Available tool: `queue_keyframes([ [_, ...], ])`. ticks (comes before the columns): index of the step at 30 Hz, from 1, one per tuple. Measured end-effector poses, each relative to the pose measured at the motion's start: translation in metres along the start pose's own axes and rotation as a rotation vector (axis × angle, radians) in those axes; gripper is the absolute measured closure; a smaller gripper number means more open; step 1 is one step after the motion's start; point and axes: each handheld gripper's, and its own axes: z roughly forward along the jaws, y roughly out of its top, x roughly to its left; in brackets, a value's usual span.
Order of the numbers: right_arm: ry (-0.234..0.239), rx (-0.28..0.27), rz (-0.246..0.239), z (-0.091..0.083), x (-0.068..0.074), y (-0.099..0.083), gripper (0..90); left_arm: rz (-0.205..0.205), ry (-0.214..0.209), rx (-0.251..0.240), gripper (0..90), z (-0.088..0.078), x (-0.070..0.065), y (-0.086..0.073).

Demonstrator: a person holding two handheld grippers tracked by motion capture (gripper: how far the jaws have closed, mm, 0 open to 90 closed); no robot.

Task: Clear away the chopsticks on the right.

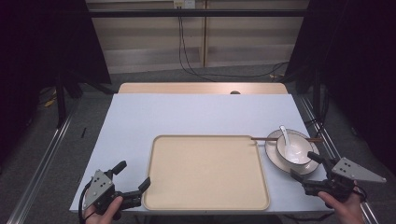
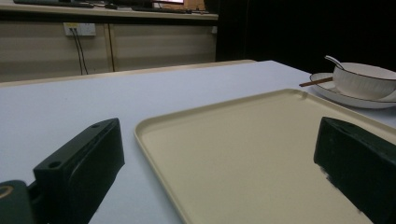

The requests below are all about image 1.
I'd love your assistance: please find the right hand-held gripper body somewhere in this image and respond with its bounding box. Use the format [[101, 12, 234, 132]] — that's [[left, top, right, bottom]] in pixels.
[[302, 157, 388, 203]]

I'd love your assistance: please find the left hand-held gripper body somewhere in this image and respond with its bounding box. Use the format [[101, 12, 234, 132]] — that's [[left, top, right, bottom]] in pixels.
[[82, 169, 144, 217]]

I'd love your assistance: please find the white bowl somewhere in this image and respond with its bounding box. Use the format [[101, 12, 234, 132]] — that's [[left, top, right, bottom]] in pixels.
[[276, 133, 315, 166]]

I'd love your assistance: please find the white plate with dark rim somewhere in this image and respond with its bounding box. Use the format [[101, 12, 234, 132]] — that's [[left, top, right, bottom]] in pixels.
[[264, 129, 321, 176]]

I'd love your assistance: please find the person's left hand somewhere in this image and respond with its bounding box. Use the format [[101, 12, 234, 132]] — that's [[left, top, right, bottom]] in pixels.
[[83, 195, 124, 224]]

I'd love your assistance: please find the person's right hand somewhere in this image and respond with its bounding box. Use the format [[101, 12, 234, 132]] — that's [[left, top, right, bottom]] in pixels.
[[317, 188, 366, 224]]

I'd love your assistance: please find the brown chopstick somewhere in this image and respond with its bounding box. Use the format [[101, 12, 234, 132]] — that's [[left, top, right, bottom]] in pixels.
[[251, 137, 324, 143], [250, 136, 324, 142]]

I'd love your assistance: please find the white ceramic spoon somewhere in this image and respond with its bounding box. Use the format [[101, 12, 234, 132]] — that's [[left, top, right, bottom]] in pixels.
[[278, 125, 304, 161]]

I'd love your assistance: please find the beige rectangular tray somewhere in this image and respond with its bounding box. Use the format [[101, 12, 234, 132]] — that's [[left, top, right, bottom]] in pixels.
[[143, 134, 271, 212]]

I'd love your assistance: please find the black metal stand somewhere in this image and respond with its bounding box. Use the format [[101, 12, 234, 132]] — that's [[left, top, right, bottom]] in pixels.
[[312, 66, 322, 118], [54, 73, 68, 129]]

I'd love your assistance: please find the white table sheet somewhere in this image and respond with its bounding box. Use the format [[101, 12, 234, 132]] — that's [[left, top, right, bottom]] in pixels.
[[69, 92, 336, 215]]

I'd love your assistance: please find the dark curtain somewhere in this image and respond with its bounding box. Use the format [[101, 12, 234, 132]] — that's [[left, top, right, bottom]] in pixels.
[[284, 0, 396, 176], [0, 0, 112, 166]]

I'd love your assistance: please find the black horizontal bar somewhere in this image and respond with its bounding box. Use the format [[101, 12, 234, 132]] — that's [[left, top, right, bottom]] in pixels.
[[88, 8, 309, 19]]

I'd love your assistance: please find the aluminium floor rail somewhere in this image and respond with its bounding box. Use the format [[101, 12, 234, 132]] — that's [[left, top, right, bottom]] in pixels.
[[6, 101, 80, 224], [300, 94, 379, 224]]

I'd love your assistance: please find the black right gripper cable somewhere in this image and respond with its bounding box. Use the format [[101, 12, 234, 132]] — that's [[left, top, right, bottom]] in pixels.
[[353, 184, 368, 203]]

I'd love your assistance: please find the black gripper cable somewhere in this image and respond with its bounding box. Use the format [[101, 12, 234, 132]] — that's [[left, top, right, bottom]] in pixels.
[[78, 181, 96, 224], [353, 184, 368, 203]]

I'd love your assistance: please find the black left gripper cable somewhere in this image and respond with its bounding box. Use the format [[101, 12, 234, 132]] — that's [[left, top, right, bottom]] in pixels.
[[78, 181, 96, 224]]

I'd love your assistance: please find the black hanging cable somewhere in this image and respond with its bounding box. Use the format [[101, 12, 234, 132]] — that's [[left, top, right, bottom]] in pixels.
[[179, 16, 290, 79], [177, 16, 219, 83]]

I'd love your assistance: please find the white wall socket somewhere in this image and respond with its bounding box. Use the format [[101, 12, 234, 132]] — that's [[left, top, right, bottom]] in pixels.
[[173, 0, 197, 9]]

